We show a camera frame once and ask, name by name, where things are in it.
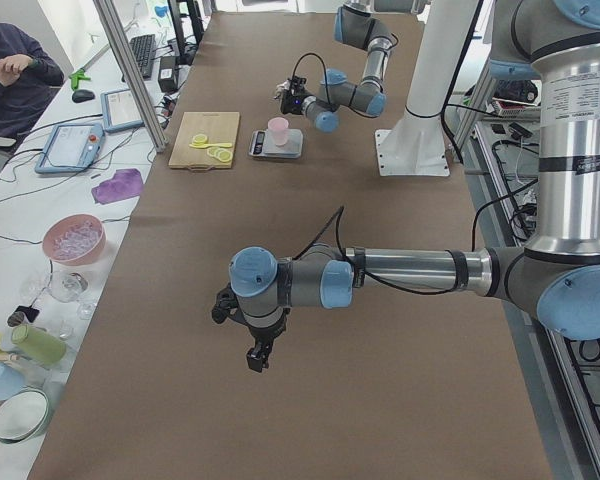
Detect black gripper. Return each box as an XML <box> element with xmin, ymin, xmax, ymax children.
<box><xmin>243</xmin><ymin>307</ymin><xmax>288</xmax><ymax>371</ymax></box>
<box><xmin>280</xmin><ymin>90</ymin><xmax>313</xmax><ymax>115</ymax></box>

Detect pink plastic cup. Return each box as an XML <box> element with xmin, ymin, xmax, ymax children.
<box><xmin>267</xmin><ymin>117</ymin><xmax>289</xmax><ymax>146</ymax></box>

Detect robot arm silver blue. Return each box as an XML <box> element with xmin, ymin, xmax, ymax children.
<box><xmin>212</xmin><ymin>1</ymin><xmax>600</xmax><ymax>372</ymax></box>
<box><xmin>276</xmin><ymin>1</ymin><xmax>398</xmax><ymax>133</ymax></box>

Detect grey digital kitchen scale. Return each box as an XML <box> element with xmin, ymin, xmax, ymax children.
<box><xmin>247</xmin><ymin>128</ymin><xmax>305</xmax><ymax>160</ymax></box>

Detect green tumbler cup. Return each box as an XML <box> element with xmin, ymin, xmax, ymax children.
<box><xmin>11</xmin><ymin>324</ymin><xmax>67</xmax><ymax>367</ymax></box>

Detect bamboo cutting board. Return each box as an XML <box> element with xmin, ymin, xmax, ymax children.
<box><xmin>168</xmin><ymin>112</ymin><xmax>240</xmax><ymax>171</ymax></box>

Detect yellow plastic knife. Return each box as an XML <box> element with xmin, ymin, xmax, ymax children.
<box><xmin>188</xmin><ymin>142</ymin><xmax>233</xmax><ymax>149</ymax></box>

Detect black keyboard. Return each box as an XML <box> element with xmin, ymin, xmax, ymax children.
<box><xmin>129</xmin><ymin>34</ymin><xmax>156</xmax><ymax>79</ymax></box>

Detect upper teach pendant tablet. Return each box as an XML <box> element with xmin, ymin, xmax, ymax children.
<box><xmin>100</xmin><ymin>89</ymin><xmax>144</xmax><ymax>133</ymax></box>

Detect teach pendant tablet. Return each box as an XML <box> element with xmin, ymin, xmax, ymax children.
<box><xmin>34</xmin><ymin>123</ymin><xmax>104</xmax><ymax>174</ymax></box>
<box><xmin>100</xmin><ymin>89</ymin><xmax>144</xmax><ymax>133</ymax></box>

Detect purple cloth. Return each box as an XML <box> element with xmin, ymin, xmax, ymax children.
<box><xmin>91</xmin><ymin>168</ymin><xmax>144</xmax><ymax>205</ymax></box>

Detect wine glass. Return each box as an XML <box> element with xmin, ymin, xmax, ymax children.
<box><xmin>46</xmin><ymin>271</ymin><xmax>98</xmax><ymax>320</ymax></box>

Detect pink bowl with ice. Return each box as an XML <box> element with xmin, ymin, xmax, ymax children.
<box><xmin>42</xmin><ymin>214</ymin><xmax>106</xmax><ymax>266</ymax></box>

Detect lower teach pendant tablet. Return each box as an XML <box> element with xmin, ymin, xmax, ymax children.
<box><xmin>34</xmin><ymin>123</ymin><xmax>104</xmax><ymax>174</ymax></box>

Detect green rimmed bowl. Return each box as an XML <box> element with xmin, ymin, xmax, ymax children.
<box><xmin>0</xmin><ymin>389</ymin><xmax>51</xmax><ymax>444</ymax></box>

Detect seated person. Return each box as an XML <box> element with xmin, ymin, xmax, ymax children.
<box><xmin>0</xmin><ymin>22</ymin><xmax>65</xmax><ymax>139</ymax></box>

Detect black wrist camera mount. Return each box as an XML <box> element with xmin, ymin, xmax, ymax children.
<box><xmin>211</xmin><ymin>284</ymin><xmax>244</xmax><ymax>324</ymax></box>

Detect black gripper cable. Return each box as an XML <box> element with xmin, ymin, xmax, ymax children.
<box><xmin>299</xmin><ymin>204</ymin><xmax>481</xmax><ymax>296</ymax></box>

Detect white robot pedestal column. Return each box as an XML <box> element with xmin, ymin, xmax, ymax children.
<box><xmin>376</xmin><ymin>0</ymin><xmax>482</xmax><ymax>177</ymax></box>

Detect aluminium frame post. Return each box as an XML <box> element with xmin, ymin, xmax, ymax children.
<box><xmin>93</xmin><ymin>0</ymin><xmax>167</xmax><ymax>153</ymax></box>

